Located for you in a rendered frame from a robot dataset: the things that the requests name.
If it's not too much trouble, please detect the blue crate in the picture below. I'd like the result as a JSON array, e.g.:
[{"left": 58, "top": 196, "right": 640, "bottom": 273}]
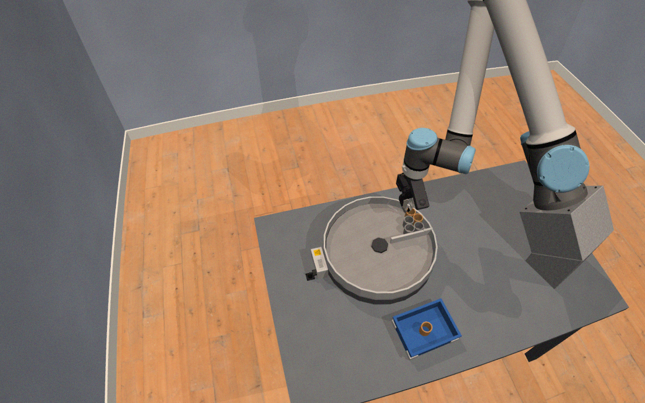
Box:
[{"left": 391, "top": 299, "right": 459, "bottom": 360}]

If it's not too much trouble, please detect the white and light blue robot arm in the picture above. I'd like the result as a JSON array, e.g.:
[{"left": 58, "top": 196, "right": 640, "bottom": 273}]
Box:
[{"left": 402, "top": 0, "right": 590, "bottom": 210}]

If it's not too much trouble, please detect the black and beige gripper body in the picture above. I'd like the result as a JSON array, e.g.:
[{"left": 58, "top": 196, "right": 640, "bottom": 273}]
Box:
[{"left": 396, "top": 173, "right": 419, "bottom": 199}]

